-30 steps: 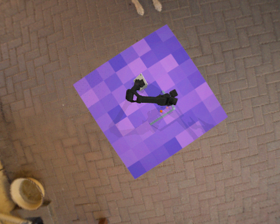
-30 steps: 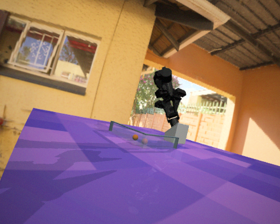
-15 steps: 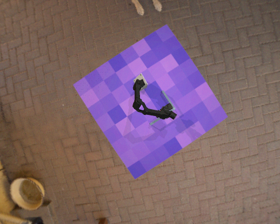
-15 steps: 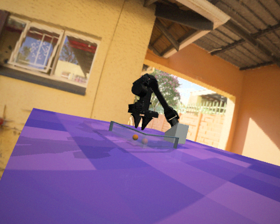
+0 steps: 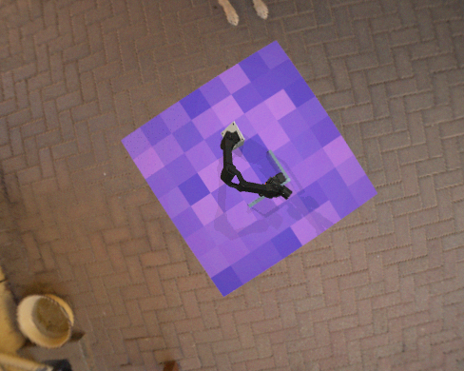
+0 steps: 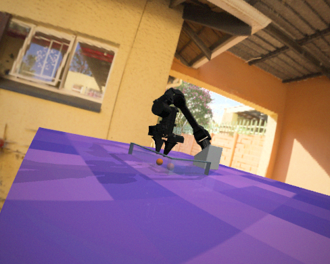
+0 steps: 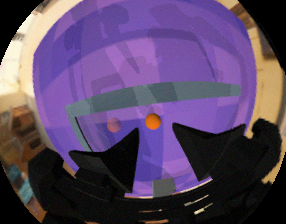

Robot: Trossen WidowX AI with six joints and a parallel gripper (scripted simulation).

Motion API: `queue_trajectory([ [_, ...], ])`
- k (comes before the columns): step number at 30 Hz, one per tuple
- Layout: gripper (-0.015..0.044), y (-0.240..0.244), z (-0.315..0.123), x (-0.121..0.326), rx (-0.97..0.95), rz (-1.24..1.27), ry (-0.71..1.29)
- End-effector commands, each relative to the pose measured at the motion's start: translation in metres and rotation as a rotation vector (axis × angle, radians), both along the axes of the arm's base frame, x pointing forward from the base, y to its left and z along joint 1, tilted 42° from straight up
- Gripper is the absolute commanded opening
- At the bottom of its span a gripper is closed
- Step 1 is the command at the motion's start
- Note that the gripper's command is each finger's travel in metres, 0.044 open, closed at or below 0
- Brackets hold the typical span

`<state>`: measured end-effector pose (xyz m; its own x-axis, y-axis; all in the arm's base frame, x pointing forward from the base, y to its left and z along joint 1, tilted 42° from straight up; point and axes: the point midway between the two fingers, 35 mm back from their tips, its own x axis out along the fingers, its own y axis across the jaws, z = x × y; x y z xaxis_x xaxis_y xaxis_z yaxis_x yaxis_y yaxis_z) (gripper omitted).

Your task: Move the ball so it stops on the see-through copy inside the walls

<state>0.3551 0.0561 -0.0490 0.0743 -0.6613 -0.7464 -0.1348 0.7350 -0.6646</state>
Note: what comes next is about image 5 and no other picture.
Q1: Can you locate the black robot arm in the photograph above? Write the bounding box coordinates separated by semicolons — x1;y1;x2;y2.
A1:
220;130;292;200

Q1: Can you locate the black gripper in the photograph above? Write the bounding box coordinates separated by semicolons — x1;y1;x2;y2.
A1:
272;172;286;184

